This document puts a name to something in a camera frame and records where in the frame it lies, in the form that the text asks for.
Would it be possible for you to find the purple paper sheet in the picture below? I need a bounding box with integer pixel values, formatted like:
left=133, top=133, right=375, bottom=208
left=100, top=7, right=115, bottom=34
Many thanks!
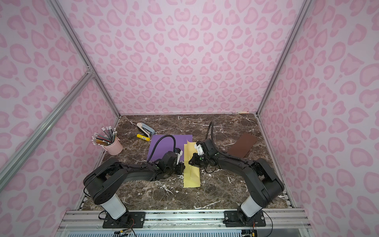
left=147, top=134, right=192, bottom=162

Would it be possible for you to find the grey stapler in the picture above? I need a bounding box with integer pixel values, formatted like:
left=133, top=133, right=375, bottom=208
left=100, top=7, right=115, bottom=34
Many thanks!
left=136, top=122, right=156, bottom=138

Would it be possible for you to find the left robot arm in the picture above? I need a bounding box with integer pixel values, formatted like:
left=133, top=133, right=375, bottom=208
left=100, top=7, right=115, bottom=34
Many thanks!
left=83, top=151, right=185, bottom=220

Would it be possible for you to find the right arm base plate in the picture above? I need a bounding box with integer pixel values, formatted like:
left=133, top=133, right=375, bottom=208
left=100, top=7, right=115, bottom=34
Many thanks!
left=223, top=210, right=266, bottom=227

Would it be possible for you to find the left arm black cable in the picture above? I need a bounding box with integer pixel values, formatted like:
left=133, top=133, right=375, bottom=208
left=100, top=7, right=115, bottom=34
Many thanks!
left=147, top=134, right=177, bottom=162

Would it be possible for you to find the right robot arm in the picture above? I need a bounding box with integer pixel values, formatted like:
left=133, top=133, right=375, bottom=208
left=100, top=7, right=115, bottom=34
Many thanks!
left=189, top=139, right=284, bottom=226

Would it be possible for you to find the bundle of pencils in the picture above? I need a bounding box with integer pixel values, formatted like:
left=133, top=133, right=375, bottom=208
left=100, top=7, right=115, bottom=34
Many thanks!
left=91, top=126, right=117, bottom=146

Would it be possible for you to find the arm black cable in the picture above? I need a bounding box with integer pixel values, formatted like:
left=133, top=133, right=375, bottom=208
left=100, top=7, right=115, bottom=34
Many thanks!
left=147, top=134, right=177, bottom=162
left=205, top=121, right=237, bottom=159

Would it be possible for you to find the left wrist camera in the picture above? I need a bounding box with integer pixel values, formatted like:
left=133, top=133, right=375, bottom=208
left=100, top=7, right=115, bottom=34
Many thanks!
left=174, top=148, right=183, bottom=165

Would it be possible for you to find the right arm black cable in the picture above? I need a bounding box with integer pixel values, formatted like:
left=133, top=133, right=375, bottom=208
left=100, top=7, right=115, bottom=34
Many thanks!
left=205, top=121, right=237, bottom=159

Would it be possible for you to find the yellow paper sheet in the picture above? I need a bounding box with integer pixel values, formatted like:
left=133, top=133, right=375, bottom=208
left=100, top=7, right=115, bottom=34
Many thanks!
left=184, top=142, right=201, bottom=188

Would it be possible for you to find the yellow marker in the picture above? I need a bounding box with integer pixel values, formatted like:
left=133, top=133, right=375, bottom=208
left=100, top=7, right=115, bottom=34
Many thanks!
left=136, top=134, right=151, bottom=141

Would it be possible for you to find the aluminium front rail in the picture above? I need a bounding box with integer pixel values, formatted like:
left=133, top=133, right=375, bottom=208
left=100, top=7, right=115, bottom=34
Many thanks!
left=58, top=208, right=311, bottom=232

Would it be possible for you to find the pink pencil cup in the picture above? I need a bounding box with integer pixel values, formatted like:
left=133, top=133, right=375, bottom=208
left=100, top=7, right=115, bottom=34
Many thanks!
left=103, top=137, right=123, bottom=156

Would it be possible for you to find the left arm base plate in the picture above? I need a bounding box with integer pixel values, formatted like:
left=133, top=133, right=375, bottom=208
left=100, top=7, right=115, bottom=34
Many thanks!
left=102, top=211, right=146, bottom=229

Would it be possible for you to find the brown paper sheet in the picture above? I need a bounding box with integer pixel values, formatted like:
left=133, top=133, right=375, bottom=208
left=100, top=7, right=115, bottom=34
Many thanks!
left=227, top=133, right=258, bottom=158

